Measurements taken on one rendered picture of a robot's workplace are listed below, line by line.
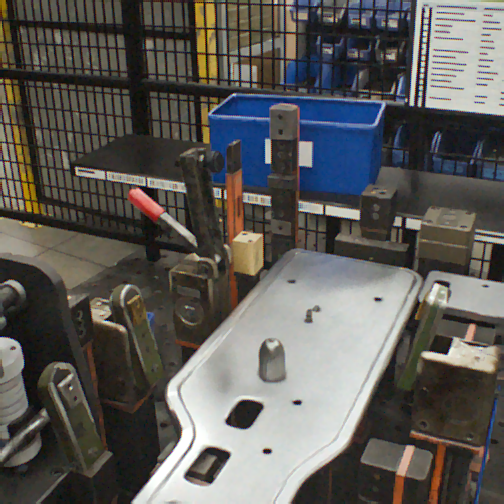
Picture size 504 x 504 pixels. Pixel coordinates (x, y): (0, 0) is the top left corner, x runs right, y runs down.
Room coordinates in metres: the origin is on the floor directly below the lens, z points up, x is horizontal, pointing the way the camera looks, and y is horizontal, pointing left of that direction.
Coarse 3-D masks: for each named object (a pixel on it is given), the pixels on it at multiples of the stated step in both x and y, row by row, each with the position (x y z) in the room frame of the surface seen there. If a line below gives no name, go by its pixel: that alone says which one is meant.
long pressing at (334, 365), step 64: (320, 256) 0.96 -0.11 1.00; (256, 320) 0.78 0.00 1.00; (320, 320) 0.78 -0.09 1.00; (384, 320) 0.77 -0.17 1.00; (192, 384) 0.65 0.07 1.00; (256, 384) 0.64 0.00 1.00; (320, 384) 0.64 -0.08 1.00; (192, 448) 0.54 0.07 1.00; (256, 448) 0.54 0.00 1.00; (320, 448) 0.54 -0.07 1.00
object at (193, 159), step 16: (176, 160) 0.86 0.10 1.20; (192, 160) 0.83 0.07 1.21; (208, 160) 0.82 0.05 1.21; (192, 176) 0.83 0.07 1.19; (208, 176) 0.85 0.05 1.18; (192, 192) 0.83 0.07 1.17; (208, 192) 0.85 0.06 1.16; (192, 208) 0.83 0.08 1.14; (208, 208) 0.85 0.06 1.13; (192, 224) 0.83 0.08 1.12; (208, 224) 0.83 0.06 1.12; (208, 240) 0.82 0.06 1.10; (208, 256) 0.82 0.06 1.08; (224, 256) 0.84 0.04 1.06
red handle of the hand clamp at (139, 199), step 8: (136, 192) 0.88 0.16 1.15; (128, 200) 0.88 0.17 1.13; (136, 200) 0.88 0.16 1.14; (144, 200) 0.88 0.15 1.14; (152, 200) 0.88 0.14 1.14; (144, 208) 0.87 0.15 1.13; (152, 208) 0.87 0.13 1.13; (160, 208) 0.87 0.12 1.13; (152, 216) 0.86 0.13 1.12; (160, 216) 0.86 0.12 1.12; (168, 216) 0.87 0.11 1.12; (160, 224) 0.86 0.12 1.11; (168, 224) 0.86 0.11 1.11; (176, 224) 0.86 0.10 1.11; (176, 232) 0.85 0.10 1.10; (184, 232) 0.85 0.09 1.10; (184, 240) 0.85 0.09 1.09; (192, 240) 0.85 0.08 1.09; (192, 248) 0.84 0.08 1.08; (216, 256) 0.84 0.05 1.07
